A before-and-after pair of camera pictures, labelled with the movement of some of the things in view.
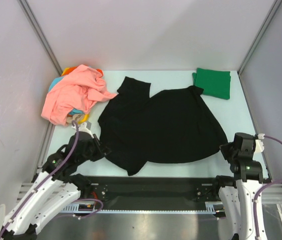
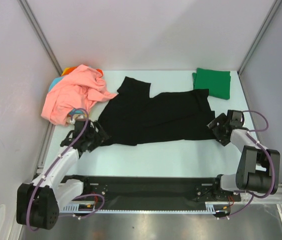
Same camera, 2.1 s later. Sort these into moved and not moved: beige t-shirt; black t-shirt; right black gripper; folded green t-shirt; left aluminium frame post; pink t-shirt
Moved: black t-shirt; right black gripper
Not moved: beige t-shirt; pink t-shirt; left aluminium frame post; folded green t-shirt
